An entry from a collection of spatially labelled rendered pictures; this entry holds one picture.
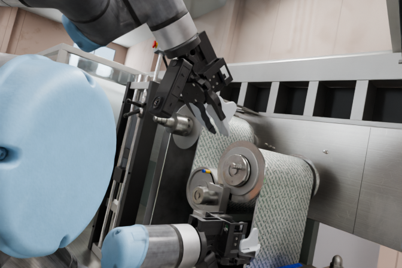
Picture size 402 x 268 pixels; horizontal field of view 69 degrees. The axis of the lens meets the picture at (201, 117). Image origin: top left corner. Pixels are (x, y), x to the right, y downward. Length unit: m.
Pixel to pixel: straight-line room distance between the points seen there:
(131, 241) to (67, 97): 0.32
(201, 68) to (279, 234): 0.46
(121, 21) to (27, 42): 11.36
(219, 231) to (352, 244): 3.33
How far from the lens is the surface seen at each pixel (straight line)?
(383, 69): 0.98
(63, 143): 0.18
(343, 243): 3.93
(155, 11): 0.51
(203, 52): 0.57
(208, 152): 0.87
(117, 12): 0.50
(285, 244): 0.83
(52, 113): 0.17
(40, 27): 11.98
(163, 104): 0.51
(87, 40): 0.52
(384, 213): 0.91
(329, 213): 0.96
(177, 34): 0.52
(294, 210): 0.83
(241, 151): 0.71
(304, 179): 0.84
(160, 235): 0.50
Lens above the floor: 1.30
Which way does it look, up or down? 5 degrees up
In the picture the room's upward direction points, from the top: 12 degrees clockwise
